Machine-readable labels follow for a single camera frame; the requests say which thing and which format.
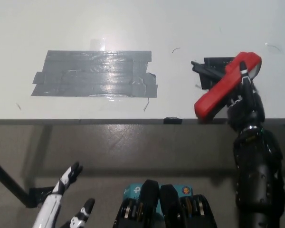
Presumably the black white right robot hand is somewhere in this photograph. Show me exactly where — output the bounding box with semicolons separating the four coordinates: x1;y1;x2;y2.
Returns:
227;61;266;131

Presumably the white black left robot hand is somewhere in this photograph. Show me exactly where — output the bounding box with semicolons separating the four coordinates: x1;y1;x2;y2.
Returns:
32;162;95;228

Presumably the red black digital multimeter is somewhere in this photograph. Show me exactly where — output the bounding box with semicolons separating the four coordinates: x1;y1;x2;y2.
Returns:
191;51;262;121

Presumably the black table leg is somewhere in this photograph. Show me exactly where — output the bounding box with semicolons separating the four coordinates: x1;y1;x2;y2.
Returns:
0;155;30;209

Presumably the black tape patch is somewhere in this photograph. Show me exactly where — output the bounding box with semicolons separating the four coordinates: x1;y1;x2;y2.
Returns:
199;57;235;91

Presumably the small black tape strip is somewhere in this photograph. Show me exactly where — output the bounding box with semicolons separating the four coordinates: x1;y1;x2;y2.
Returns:
163;116;182;125

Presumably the grey duct tape patch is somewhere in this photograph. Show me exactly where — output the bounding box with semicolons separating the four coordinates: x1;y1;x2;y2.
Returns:
30;49;158;98

